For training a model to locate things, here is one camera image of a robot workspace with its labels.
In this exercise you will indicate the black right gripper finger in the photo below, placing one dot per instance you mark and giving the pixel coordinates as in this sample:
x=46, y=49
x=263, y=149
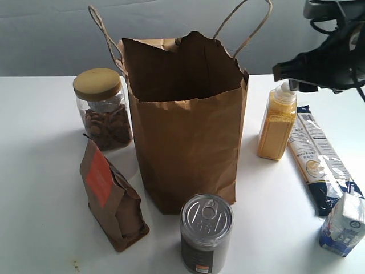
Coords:
x=302, y=87
x=293, y=69

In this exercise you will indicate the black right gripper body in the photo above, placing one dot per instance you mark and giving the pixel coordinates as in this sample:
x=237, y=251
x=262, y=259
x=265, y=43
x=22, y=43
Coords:
x=338, y=63

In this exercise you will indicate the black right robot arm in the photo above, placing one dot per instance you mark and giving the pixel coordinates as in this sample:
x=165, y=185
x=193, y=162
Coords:
x=328, y=16

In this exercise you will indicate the brown paper bag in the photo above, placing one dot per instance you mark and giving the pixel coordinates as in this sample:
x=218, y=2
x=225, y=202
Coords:
x=187, y=99

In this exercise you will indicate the yellow grain plastic bottle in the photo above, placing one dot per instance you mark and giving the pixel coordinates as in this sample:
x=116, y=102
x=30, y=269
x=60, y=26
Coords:
x=280, y=115

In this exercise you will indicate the blue white pasta packet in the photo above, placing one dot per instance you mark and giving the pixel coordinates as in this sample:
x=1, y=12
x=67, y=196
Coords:
x=324, y=173

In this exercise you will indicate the blue white milk carton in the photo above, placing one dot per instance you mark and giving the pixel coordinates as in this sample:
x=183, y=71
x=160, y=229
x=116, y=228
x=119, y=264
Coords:
x=343, y=228

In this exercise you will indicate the dark can with pull-tab lid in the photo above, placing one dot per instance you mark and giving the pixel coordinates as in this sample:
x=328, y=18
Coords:
x=206, y=223

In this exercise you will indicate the almond jar with yellow lid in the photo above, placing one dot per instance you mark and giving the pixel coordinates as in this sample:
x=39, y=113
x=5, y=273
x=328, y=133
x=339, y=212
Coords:
x=101, y=103

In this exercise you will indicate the brown pouch with orange label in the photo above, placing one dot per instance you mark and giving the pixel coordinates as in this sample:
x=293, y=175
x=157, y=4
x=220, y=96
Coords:
x=114, y=203

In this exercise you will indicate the white backdrop cloth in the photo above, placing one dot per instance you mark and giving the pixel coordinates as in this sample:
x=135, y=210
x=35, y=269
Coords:
x=59, y=38

